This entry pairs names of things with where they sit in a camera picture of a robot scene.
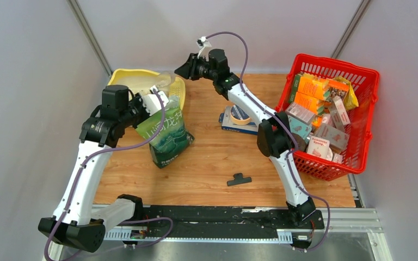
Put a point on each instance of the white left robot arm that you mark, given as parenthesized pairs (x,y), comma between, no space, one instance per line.
(73,223)

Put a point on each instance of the red plastic basket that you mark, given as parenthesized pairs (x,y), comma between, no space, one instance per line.
(365,83)

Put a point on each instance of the yellow snack bag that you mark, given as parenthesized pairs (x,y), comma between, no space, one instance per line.
(350,100)

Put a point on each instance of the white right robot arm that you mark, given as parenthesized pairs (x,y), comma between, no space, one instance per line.
(274,138)

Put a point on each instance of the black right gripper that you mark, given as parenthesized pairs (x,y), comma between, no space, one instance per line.
(190,70)

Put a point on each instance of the yellow litter box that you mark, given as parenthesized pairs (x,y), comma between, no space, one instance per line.
(141,80)

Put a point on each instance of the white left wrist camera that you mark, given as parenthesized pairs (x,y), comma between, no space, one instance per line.
(155,101)

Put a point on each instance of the clear plastic scoop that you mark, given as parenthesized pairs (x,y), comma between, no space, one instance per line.
(166,82)

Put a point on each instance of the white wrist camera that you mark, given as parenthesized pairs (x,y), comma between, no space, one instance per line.
(155,101)
(204,47)

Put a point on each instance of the orange green box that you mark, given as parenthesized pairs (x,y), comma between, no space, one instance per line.
(310,92)

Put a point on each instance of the pink white box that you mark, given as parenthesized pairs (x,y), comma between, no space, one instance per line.
(339,114)

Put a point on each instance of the aluminium frame rail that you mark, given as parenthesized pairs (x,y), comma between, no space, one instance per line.
(337,220)

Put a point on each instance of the teal packet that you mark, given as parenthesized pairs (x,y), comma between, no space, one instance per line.
(299,128)

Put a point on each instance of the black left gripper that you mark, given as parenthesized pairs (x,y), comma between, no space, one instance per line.
(137,99)

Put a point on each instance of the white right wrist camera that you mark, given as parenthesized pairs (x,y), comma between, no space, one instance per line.
(204,47)

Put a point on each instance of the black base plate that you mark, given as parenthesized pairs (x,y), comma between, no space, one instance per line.
(210,222)

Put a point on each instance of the dark brown packet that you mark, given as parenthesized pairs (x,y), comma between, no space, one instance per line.
(302,145)

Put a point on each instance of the grey labelled box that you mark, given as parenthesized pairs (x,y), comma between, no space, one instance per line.
(300,113)

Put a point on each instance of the black bag clip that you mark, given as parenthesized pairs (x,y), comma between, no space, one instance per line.
(238,179)

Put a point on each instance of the blue white card package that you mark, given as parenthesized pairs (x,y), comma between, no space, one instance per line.
(227,124)

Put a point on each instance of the green cat litter bag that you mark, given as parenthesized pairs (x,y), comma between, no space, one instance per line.
(173,138)

